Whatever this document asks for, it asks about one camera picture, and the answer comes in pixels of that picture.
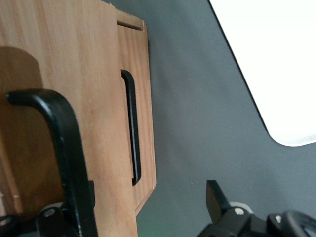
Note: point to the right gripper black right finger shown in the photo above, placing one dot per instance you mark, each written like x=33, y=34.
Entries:
x=219, y=217

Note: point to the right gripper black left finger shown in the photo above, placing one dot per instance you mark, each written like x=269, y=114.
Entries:
x=50, y=223

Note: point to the wooden drawer staying shut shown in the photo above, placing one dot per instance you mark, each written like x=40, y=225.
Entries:
x=145, y=98

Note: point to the cream plastic tray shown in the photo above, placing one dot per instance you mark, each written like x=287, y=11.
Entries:
x=271, y=61

